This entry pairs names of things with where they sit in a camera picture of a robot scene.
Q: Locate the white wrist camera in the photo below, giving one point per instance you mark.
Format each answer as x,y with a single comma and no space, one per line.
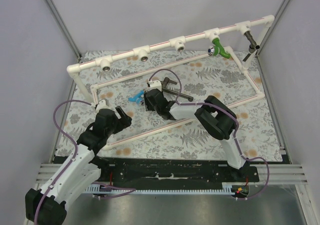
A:
102,104
154,84

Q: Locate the white PVC pipe frame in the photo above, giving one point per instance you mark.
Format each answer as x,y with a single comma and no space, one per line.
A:
258,29

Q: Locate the floral patterned table mat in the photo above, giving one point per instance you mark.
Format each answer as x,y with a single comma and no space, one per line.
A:
150,136

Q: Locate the blue plastic faucet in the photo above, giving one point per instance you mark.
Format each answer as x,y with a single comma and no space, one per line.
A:
138,98

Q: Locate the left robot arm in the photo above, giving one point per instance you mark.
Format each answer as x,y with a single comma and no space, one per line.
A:
49,204

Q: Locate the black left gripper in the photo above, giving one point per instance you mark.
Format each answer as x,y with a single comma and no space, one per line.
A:
120,121

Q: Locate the dark bronze long faucet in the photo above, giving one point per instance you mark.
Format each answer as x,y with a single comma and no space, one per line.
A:
164,84

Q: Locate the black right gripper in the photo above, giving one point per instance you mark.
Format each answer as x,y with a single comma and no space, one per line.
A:
149,98

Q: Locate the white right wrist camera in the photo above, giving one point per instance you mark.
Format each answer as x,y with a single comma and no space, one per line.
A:
154,84

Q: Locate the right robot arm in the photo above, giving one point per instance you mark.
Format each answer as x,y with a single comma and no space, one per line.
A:
216,118

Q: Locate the dark bronze installed faucet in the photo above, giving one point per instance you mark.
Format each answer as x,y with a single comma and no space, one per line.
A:
253,46

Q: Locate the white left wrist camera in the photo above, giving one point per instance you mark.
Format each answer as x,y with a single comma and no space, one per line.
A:
102,104

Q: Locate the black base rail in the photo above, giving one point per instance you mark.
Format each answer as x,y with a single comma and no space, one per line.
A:
131,171

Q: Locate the green plastic faucet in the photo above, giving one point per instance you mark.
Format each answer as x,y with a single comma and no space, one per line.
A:
218,49

